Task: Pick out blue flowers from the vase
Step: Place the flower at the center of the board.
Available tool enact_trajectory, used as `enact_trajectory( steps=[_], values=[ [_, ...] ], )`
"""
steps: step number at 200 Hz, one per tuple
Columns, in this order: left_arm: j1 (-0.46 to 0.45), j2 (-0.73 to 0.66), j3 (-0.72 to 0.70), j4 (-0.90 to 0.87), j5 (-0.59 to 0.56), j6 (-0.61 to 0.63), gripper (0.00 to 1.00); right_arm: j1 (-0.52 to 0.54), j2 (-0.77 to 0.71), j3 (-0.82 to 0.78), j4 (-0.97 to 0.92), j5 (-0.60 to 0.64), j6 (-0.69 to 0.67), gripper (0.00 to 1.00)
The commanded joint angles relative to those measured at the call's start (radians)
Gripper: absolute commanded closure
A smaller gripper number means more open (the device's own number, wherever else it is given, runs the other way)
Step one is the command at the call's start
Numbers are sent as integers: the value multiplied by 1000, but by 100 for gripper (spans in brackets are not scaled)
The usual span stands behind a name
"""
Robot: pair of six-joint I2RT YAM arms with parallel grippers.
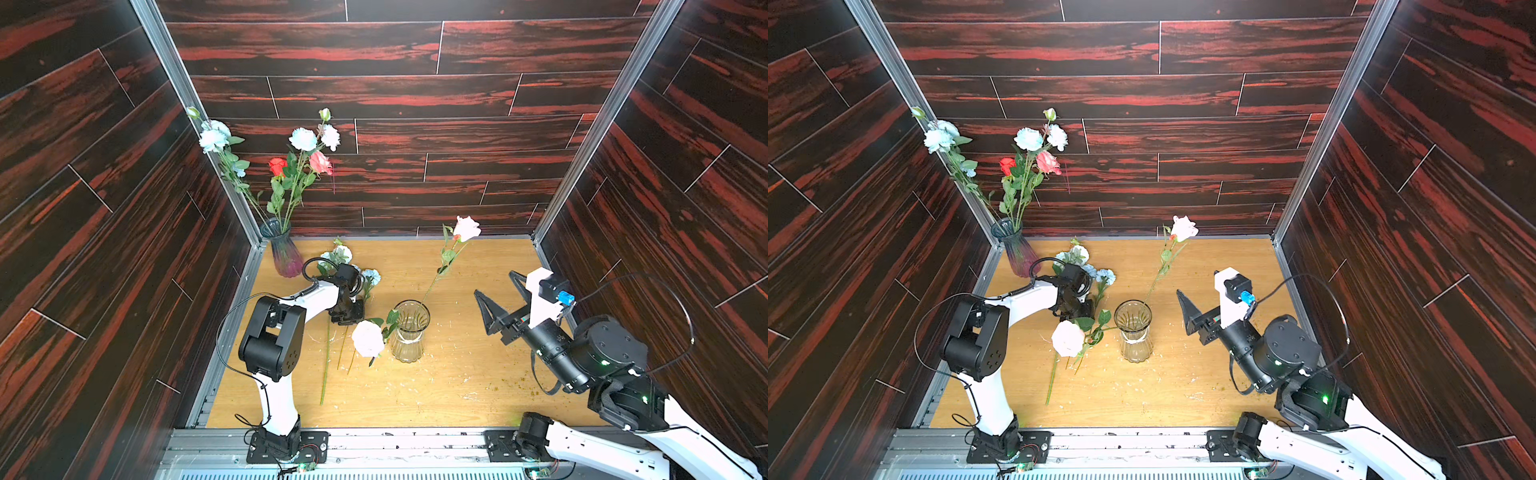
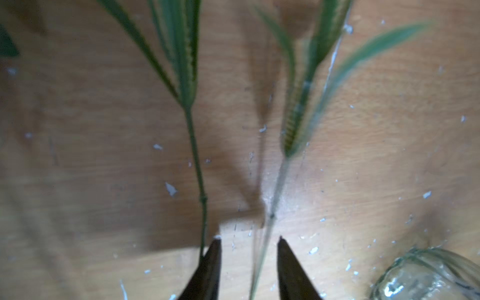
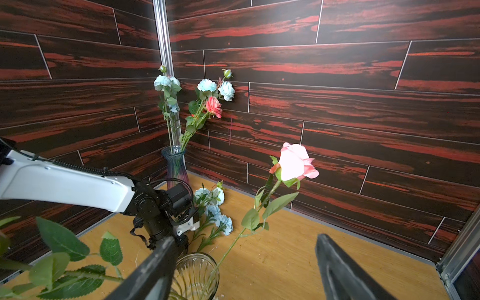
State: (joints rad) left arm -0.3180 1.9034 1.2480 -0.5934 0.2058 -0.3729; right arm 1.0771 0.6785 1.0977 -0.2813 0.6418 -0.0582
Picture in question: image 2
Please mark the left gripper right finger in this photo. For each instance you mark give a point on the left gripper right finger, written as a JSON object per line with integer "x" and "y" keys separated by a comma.
{"x": 293, "y": 282}

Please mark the clear glass vase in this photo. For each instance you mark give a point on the clear glass vase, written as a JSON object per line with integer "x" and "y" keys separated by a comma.
{"x": 429, "y": 274}

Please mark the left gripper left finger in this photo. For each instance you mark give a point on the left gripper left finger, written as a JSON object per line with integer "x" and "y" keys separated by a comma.
{"x": 205, "y": 282}

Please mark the light blue carnation stem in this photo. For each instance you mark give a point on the light blue carnation stem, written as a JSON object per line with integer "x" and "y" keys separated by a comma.
{"x": 177, "y": 25}
{"x": 301, "y": 115}

